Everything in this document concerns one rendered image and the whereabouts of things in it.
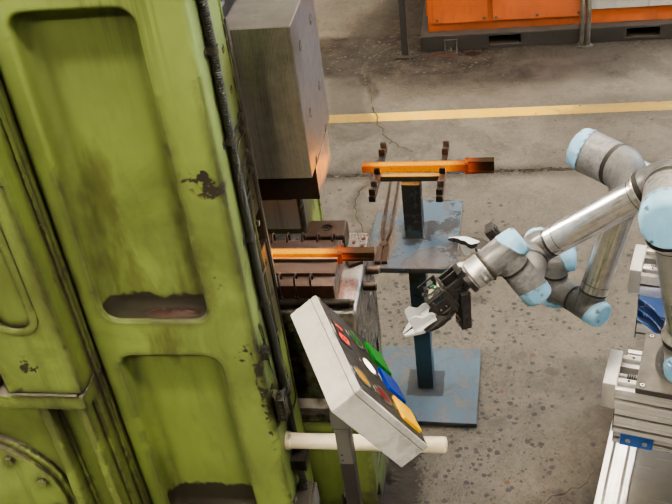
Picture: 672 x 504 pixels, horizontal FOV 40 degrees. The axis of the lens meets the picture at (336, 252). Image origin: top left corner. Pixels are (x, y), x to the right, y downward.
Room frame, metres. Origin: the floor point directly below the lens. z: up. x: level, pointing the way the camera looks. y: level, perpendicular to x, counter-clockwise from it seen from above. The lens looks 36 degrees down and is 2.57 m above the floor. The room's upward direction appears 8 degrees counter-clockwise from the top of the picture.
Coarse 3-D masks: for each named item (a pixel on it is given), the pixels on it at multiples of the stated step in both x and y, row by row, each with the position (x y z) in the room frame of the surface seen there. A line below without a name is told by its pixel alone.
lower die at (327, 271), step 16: (288, 240) 2.24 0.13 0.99; (304, 240) 2.22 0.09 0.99; (320, 240) 2.21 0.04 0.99; (336, 240) 2.20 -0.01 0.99; (288, 272) 2.08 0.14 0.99; (304, 272) 2.07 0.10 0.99; (320, 272) 2.06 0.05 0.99; (336, 272) 2.07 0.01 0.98; (288, 288) 2.03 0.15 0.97; (304, 288) 2.02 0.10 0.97; (320, 288) 2.01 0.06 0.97; (336, 288) 2.04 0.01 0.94
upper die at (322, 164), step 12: (324, 144) 2.14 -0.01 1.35; (324, 156) 2.12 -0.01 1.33; (324, 168) 2.10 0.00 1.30; (264, 180) 2.04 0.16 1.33; (276, 180) 2.03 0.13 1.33; (288, 180) 2.02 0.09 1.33; (300, 180) 2.02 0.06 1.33; (312, 180) 2.01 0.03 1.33; (324, 180) 2.08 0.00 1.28; (264, 192) 2.04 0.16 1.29; (276, 192) 2.03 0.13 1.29; (288, 192) 2.02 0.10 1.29; (300, 192) 2.02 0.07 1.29; (312, 192) 2.01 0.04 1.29
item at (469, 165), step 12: (372, 168) 2.56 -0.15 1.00; (384, 168) 2.55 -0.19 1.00; (396, 168) 2.54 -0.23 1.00; (408, 168) 2.53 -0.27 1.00; (420, 168) 2.52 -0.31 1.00; (432, 168) 2.51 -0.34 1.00; (456, 168) 2.49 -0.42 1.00; (468, 168) 2.48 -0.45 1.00; (480, 168) 2.48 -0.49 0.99; (492, 168) 2.48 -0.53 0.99
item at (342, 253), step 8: (288, 248) 2.17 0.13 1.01; (296, 248) 2.17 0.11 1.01; (304, 248) 2.16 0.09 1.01; (312, 248) 2.16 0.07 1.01; (320, 248) 2.15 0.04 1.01; (328, 248) 2.15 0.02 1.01; (336, 248) 2.14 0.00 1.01; (344, 248) 2.13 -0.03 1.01; (352, 248) 2.12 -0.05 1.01; (360, 248) 2.12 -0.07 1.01; (368, 248) 2.11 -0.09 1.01; (280, 256) 2.15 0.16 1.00; (288, 256) 2.14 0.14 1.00; (296, 256) 2.14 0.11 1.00; (304, 256) 2.13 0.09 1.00; (312, 256) 2.13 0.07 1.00; (320, 256) 2.12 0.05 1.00; (328, 256) 2.12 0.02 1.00; (336, 256) 2.11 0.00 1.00; (344, 256) 2.12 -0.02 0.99; (352, 256) 2.11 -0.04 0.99; (360, 256) 2.11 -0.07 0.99; (368, 256) 2.10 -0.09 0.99
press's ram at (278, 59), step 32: (224, 0) 2.17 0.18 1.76; (256, 0) 2.14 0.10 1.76; (288, 0) 2.11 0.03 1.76; (256, 32) 1.97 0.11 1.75; (288, 32) 1.96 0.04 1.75; (256, 64) 1.98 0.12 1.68; (288, 64) 1.96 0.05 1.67; (320, 64) 2.22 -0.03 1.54; (256, 96) 1.98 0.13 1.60; (288, 96) 1.96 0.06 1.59; (320, 96) 2.17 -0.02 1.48; (256, 128) 1.98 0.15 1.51; (288, 128) 1.97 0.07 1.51; (320, 128) 2.12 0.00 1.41; (256, 160) 1.99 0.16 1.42; (288, 160) 1.97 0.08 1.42
